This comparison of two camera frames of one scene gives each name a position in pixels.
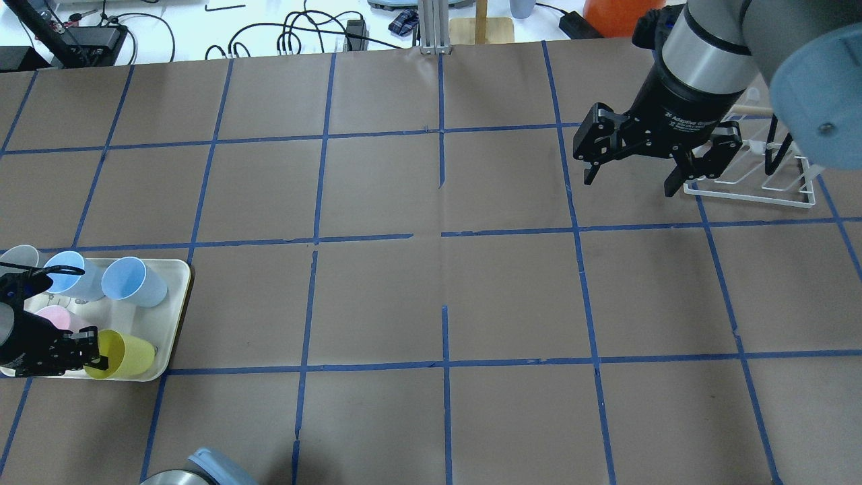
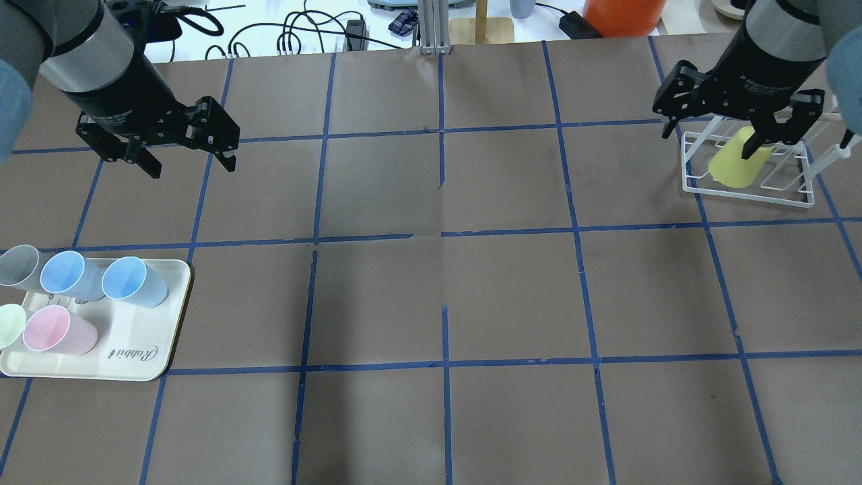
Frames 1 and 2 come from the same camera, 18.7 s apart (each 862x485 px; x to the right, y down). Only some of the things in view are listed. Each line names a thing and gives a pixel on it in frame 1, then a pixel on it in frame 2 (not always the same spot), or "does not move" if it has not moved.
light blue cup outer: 127,279 does not move
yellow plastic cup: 126,356 → 727,166
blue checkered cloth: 405,21 does not move
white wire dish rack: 770,172 does not move
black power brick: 352,43 does not move
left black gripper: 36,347 → 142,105
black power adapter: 576,27 does not move
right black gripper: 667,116 → 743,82
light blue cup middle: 86,287 does not move
